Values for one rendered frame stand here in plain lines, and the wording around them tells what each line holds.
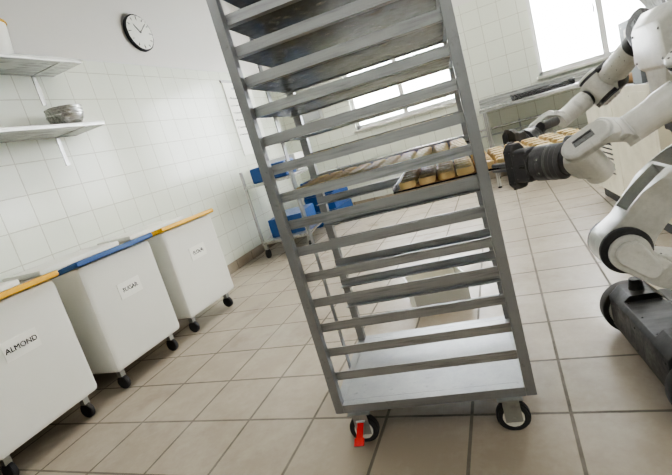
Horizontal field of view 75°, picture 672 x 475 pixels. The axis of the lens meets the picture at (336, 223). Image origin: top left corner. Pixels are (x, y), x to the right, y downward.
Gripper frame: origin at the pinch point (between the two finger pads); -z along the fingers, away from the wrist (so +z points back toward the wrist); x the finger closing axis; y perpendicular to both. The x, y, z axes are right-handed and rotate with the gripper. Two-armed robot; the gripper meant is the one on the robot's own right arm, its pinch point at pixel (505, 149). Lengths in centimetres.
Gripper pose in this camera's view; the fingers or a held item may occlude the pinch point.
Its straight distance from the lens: 170.0
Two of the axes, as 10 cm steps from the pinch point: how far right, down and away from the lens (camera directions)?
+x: -2.7, -9.5, -1.8
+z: 8.3, -3.2, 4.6
